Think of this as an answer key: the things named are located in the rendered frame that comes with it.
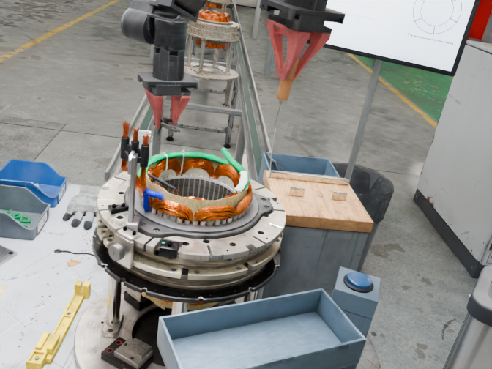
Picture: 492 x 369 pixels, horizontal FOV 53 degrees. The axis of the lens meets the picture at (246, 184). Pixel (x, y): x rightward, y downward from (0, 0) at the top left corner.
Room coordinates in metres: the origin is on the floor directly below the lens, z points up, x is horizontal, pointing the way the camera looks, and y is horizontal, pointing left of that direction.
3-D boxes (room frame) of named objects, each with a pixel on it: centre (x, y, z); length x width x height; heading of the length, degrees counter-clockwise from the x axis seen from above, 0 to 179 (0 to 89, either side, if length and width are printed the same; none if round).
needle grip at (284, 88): (0.69, -0.03, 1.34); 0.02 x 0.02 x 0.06
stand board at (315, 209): (0.92, -0.14, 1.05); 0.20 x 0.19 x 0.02; 10
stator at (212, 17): (3.02, 0.35, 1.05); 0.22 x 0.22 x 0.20
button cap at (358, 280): (0.67, -0.21, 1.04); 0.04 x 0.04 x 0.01
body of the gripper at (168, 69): (0.90, 0.18, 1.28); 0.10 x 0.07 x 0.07; 118
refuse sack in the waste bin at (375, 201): (2.28, -0.54, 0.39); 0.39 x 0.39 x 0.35
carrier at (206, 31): (3.02, 0.35, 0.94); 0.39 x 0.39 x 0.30
